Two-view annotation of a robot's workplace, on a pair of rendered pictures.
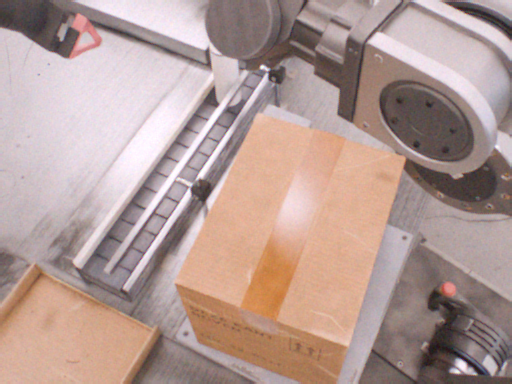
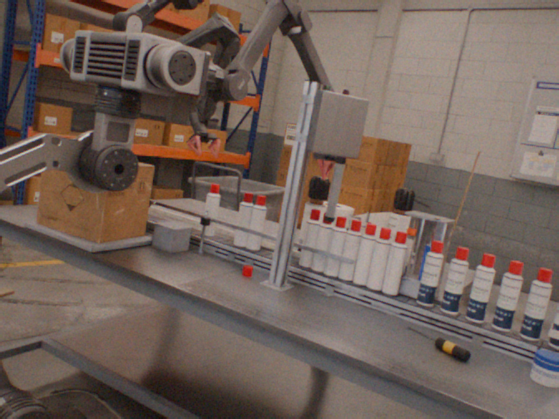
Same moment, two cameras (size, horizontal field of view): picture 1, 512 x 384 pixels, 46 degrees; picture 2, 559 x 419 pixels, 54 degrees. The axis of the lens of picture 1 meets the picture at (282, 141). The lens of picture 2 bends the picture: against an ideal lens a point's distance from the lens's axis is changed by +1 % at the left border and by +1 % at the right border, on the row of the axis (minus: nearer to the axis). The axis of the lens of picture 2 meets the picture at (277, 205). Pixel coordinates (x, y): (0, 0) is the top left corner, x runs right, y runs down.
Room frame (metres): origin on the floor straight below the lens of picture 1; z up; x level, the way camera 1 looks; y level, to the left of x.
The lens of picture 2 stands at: (1.17, -1.95, 1.35)
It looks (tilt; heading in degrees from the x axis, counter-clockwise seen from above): 8 degrees down; 94
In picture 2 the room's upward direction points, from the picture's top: 10 degrees clockwise
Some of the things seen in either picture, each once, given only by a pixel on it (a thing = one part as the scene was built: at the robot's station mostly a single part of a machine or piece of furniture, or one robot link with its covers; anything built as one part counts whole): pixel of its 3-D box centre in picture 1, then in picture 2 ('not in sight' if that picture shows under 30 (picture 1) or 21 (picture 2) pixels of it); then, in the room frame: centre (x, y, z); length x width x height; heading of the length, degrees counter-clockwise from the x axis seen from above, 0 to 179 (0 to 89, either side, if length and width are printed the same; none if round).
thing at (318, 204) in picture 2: not in sight; (314, 212); (1.19, 0.24, 1.03); 0.09 x 0.09 x 0.30
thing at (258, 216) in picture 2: not in sight; (257, 223); (0.99, 0.03, 0.98); 0.05 x 0.05 x 0.20
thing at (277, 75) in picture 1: (267, 84); (206, 232); (0.81, 0.03, 0.91); 0.07 x 0.03 x 0.16; 64
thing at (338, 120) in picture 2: not in sight; (333, 124); (1.20, -0.17, 1.38); 0.17 x 0.10 x 0.19; 29
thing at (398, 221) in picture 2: not in sight; (399, 220); (1.56, 0.41, 1.04); 0.09 x 0.09 x 0.29
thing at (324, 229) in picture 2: not in sight; (323, 242); (1.24, -0.10, 0.98); 0.05 x 0.05 x 0.20
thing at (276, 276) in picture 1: (295, 255); (96, 194); (0.40, -0.02, 0.99); 0.30 x 0.24 x 0.27; 160
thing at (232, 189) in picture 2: not in sight; (233, 219); (0.53, 2.68, 0.48); 0.89 x 0.63 x 0.96; 71
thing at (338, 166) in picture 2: not in sight; (334, 189); (1.24, -0.21, 1.18); 0.04 x 0.04 x 0.21
